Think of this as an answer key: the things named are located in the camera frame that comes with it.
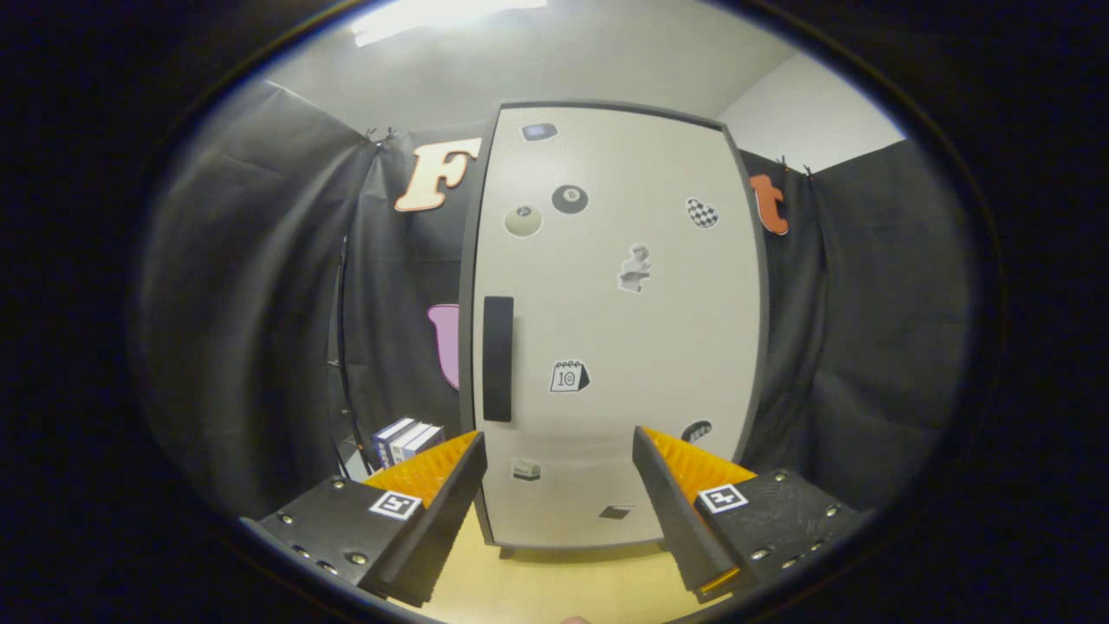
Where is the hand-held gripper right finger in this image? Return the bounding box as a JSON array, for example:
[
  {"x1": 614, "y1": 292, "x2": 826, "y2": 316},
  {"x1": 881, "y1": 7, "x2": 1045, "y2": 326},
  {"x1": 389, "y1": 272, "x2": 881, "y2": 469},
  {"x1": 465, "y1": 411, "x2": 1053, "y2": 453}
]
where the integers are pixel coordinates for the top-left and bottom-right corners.
[{"x1": 632, "y1": 426, "x2": 867, "y2": 605}]

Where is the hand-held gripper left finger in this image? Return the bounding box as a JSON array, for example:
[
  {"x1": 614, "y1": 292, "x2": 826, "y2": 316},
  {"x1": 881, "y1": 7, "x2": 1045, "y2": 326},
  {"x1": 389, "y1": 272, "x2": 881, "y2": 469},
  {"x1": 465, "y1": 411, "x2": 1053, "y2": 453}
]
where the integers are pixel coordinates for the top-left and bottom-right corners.
[{"x1": 238, "y1": 431, "x2": 488, "y2": 609}]

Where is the black door handle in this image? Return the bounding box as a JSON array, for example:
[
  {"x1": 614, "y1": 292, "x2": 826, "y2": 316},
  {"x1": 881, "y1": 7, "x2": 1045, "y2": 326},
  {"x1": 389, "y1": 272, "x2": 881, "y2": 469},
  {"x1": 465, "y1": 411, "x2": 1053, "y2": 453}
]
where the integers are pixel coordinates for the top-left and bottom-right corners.
[{"x1": 483, "y1": 296, "x2": 515, "y2": 423}]

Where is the white cabinet door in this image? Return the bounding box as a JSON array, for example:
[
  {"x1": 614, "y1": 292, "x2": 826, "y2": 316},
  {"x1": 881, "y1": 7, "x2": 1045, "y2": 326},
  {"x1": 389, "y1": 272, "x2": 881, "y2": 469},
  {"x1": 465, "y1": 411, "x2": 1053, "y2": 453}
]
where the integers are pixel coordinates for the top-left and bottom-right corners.
[{"x1": 472, "y1": 106, "x2": 763, "y2": 549}]

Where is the white spine book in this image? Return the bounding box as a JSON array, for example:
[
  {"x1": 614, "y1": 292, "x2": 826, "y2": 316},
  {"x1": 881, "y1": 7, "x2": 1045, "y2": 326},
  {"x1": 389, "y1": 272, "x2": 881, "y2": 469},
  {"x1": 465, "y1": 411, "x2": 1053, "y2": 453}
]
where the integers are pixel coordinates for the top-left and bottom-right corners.
[{"x1": 388, "y1": 420, "x2": 431, "y2": 467}]

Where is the dark blue spine book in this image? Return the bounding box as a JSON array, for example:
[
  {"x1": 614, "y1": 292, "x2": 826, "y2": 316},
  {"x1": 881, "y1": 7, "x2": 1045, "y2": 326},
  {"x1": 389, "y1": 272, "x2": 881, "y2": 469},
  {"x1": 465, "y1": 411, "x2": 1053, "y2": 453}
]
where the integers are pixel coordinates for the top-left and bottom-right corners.
[{"x1": 373, "y1": 417, "x2": 415, "y2": 469}]

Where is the black backdrop stand pole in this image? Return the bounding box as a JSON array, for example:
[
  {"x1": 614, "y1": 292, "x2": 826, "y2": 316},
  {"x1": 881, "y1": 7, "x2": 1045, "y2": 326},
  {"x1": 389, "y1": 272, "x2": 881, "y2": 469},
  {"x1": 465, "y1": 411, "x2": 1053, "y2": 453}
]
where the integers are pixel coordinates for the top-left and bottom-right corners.
[{"x1": 336, "y1": 234, "x2": 375, "y2": 476}]

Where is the grey cabinet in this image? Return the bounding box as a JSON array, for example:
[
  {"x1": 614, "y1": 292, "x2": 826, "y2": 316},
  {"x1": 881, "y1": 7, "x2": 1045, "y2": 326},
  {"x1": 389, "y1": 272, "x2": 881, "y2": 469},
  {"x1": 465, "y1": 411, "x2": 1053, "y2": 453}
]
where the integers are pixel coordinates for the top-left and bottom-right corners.
[{"x1": 457, "y1": 98, "x2": 772, "y2": 560}]

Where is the black backdrop cloth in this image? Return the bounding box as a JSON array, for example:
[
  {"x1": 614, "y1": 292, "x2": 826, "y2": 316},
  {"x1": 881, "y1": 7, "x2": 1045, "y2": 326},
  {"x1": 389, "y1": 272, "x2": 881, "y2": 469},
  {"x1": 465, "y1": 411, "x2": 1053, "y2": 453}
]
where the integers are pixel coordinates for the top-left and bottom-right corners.
[{"x1": 130, "y1": 78, "x2": 976, "y2": 521}]

